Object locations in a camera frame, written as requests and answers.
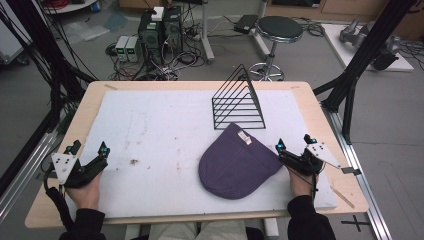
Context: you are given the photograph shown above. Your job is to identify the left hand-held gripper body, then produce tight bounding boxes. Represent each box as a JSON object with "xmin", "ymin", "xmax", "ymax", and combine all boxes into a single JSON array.
[{"xmin": 50, "ymin": 152, "xmax": 110, "ymax": 190}]

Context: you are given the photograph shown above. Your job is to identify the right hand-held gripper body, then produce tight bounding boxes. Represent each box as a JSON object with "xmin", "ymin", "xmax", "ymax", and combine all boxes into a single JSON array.
[{"xmin": 276, "ymin": 142, "xmax": 342, "ymax": 177}]

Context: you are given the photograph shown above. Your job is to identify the purple knit beanie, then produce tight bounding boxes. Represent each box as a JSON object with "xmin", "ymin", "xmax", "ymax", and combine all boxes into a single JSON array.
[{"xmin": 198, "ymin": 122, "xmax": 285, "ymax": 201}]

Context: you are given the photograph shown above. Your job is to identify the person's right hand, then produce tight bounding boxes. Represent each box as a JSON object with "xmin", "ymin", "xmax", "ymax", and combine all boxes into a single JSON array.
[{"xmin": 287, "ymin": 165, "xmax": 320, "ymax": 198}]

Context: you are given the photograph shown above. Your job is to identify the person's left hand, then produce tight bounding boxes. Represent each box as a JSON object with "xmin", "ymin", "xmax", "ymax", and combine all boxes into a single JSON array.
[{"xmin": 65, "ymin": 172, "xmax": 103, "ymax": 211}]

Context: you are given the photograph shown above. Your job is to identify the small black tab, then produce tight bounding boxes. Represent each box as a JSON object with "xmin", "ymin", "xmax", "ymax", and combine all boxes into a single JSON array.
[{"xmin": 340, "ymin": 166, "xmax": 363, "ymax": 177}]

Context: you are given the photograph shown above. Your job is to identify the thin wooden stick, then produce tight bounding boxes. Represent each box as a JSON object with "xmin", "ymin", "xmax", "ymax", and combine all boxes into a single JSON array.
[{"xmin": 331, "ymin": 186, "xmax": 356, "ymax": 210}]

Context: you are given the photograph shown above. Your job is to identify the white foam mat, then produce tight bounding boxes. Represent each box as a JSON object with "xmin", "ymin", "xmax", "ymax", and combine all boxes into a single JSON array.
[{"xmin": 64, "ymin": 88, "xmax": 339, "ymax": 220}]

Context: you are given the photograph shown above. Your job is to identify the white platform board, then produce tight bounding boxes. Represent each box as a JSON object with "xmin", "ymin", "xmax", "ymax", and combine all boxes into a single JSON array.
[{"xmin": 321, "ymin": 22, "xmax": 415, "ymax": 73}]

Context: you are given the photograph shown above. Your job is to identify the grey bench power supply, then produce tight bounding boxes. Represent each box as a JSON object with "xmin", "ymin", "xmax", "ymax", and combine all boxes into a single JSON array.
[
  {"xmin": 114, "ymin": 35, "xmax": 130, "ymax": 63},
  {"xmin": 126, "ymin": 35, "xmax": 141, "ymax": 63}
]

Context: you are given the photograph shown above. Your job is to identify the black round stool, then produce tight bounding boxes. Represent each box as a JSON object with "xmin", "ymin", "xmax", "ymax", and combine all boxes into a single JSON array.
[{"xmin": 247, "ymin": 15, "xmax": 305, "ymax": 82}]

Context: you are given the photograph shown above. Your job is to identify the person's legs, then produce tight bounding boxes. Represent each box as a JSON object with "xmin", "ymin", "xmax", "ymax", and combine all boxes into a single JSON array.
[{"xmin": 147, "ymin": 219, "xmax": 250, "ymax": 240}]

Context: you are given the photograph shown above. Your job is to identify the black computer tower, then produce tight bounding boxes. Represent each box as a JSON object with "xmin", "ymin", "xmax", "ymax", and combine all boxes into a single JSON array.
[
  {"xmin": 137, "ymin": 11, "xmax": 165, "ymax": 65},
  {"xmin": 162, "ymin": 5, "xmax": 184, "ymax": 57}
]

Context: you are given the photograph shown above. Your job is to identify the black flat box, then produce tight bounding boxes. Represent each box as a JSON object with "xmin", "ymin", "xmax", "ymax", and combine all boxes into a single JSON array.
[{"xmin": 233, "ymin": 13, "xmax": 260, "ymax": 35}]

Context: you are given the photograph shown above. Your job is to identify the white box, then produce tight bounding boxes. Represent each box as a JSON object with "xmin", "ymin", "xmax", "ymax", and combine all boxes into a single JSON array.
[{"xmin": 151, "ymin": 6, "xmax": 165, "ymax": 22}]

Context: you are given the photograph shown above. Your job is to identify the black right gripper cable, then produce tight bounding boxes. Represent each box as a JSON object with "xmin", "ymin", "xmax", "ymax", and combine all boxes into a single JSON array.
[{"xmin": 309, "ymin": 171, "xmax": 319, "ymax": 205}]

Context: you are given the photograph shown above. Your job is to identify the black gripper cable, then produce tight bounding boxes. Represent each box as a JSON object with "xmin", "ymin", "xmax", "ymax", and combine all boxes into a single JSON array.
[
  {"xmin": 42, "ymin": 164, "xmax": 76, "ymax": 232},
  {"xmin": 309, "ymin": 171, "xmax": 319, "ymax": 205}
]

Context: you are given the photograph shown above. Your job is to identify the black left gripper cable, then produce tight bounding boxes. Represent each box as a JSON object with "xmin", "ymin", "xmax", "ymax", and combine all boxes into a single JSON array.
[{"xmin": 42, "ymin": 164, "xmax": 76, "ymax": 232}]

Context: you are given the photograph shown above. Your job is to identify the aluminium rail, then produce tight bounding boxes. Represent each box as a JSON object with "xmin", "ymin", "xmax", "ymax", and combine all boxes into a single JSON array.
[
  {"xmin": 321, "ymin": 103, "xmax": 394, "ymax": 240},
  {"xmin": 0, "ymin": 129, "xmax": 63, "ymax": 224}
]

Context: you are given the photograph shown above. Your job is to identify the black wire file rack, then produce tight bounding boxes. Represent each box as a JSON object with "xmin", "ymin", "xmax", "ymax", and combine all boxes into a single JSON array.
[{"xmin": 211, "ymin": 63, "xmax": 267, "ymax": 131}]

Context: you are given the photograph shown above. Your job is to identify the black metal frame stand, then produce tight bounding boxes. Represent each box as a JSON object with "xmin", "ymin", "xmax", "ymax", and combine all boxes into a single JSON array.
[
  {"xmin": 312, "ymin": 0, "xmax": 418, "ymax": 146},
  {"xmin": 0, "ymin": 0, "xmax": 98, "ymax": 198}
]

